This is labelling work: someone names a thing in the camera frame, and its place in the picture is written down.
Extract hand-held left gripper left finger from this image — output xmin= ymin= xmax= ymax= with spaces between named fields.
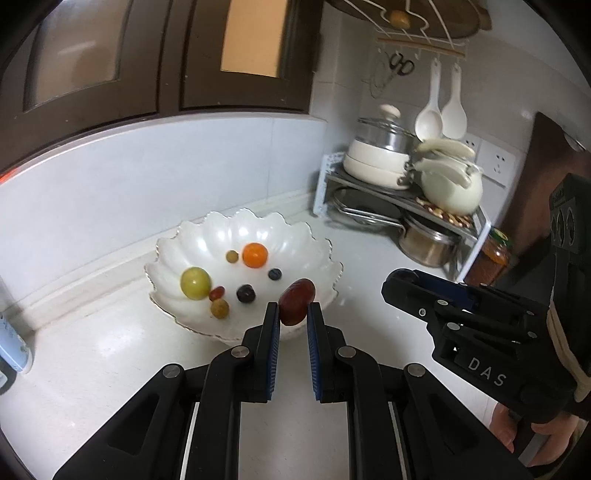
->
xmin=53 ymin=302 xmax=282 ymax=480

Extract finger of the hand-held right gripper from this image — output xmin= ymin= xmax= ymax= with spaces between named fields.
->
xmin=382 ymin=270 xmax=522 ymax=342
xmin=457 ymin=284 xmax=550 ymax=324

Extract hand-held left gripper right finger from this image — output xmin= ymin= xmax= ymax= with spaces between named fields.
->
xmin=307 ymin=302 xmax=536 ymax=480

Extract dark red jujube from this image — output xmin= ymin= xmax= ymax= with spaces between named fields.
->
xmin=278 ymin=279 xmax=317 ymax=326

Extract orange tangerine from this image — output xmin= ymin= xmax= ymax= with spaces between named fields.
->
xmin=242 ymin=243 xmax=269 ymax=269

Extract large green plum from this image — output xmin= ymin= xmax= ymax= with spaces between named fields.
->
xmin=180 ymin=267 xmax=212 ymax=300

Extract white scalloped ceramic bowl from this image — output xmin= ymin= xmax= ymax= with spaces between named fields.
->
xmin=144 ymin=208 xmax=345 ymax=344

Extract person's right hand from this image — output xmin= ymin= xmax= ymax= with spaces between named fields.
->
xmin=492 ymin=404 xmax=578 ymax=467

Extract glass jar of red sauce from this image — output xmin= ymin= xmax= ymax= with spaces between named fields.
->
xmin=464 ymin=228 xmax=513 ymax=289

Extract stainless steel pot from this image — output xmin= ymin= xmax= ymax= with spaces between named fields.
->
xmin=397 ymin=217 xmax=462 ymax=269

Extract wooden trivet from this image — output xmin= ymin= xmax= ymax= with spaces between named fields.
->
xmin=416 ymin=196 xmax=476 ymax=228

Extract glass pan lid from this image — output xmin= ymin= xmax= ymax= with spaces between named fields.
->
xmin=331 ymin=187 xmax=404 ymax=232

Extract cream ceramic pot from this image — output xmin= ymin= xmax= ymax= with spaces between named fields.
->
xmin=409 ymin=158 xmax=484 ymax=216

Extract cream saucepan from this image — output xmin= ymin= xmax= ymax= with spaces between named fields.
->
xmin=342 ymin=138 xmax=411 ymax=191

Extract grey corner shelf rack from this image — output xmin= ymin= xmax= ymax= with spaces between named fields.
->
xmin=313 ymin=152 xmax=492 ymax=284

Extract steel steamer pot with lid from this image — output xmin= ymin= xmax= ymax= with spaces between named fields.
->
xmin=356 ymin=104 xmax=416 ymax=155

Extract large dark wooden cutting board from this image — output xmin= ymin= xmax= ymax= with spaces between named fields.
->
xmin=501 ymin=111 xmax=591 ymax=259

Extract white rice spoon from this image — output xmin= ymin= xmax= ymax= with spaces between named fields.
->
xmin=441 ymin=62 xmax=468 ymax=140
xmin=414 ymin=58 xmax=444 ymax=140

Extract black kitchen scissors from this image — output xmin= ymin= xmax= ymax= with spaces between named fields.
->
xmin=388 ymin=52 xmax=415 ymax=77

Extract white pump bottle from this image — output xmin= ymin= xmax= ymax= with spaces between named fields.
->
xmin=0 ymin=277 xmax=34 ymax=374

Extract round amber glass lid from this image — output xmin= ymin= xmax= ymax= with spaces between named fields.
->
xmin=323 ymin=0 xmax=483 ymax=40

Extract brown framed window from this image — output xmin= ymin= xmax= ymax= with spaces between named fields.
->
xmin=0 ymin=0 xmax=324 ymax=178

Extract cream long pan handle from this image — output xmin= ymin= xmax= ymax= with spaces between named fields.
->
xmin=417 ymin=138 xmax=476 ymax=158

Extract wooden hook rail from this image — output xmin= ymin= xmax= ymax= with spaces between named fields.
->
xmin=376 ymin=36 xmax=465 ymax=61

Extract white wire rack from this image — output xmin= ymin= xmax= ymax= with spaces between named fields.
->
xmin=323 ymin=0 xmax=490 ymax=47

